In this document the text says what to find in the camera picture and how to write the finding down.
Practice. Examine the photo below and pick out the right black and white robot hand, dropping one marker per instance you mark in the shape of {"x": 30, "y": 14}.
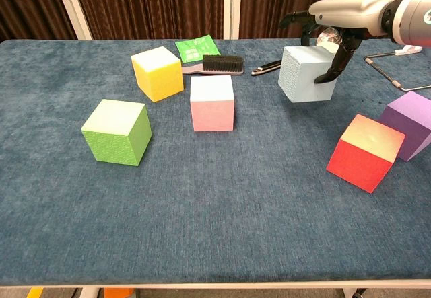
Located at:
{"x": 353, "y": 8}

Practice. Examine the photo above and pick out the light blue foam cube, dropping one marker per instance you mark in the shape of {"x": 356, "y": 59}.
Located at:
{"x": 303, "y": 79}

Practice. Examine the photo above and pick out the yellow foam cube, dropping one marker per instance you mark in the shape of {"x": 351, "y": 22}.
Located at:
{"x": 158, "y": 79}

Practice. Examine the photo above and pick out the green foam cube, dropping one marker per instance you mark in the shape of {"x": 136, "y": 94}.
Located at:
{"x": 114, "y": 136}

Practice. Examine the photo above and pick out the purple foam cube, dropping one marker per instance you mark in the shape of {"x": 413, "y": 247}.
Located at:
{"x": 410, "y": 119}

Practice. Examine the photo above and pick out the red foam cube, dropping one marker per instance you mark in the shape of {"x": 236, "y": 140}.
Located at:
{"x": 360, "y": 163}

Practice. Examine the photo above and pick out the pink foam cube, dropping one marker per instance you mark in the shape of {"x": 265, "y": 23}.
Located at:
{"x": 212, "y": 113}

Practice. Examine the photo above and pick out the small white jar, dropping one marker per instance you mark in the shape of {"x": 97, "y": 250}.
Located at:
{"x": 328, "y": 47}

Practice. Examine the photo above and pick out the white plastic clip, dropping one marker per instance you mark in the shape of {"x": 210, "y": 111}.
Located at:
{"x": 409, "y": 50}

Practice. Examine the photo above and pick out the grey brush with black bristles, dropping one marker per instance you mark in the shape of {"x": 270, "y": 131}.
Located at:
{"x": 222, "y": 63}

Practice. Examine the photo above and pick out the green foil sachet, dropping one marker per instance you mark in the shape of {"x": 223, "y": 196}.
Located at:
{"x": 195, "y": 49}

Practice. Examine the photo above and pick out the blue fabric table cover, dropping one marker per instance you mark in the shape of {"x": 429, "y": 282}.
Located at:
{"x": 215, "y": 217}

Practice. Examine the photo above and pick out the white table leg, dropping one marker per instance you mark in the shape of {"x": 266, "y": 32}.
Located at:
{"x": 350, "y": 293}
{"x": 89, "y": 293}

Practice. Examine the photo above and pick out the orange object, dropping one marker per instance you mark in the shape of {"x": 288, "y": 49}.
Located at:
{"x": 118, "y": 293}

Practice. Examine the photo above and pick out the white partition post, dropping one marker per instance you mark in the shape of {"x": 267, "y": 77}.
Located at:
{"x": 70, "y": 5}
{"x": 232, "y": 5}

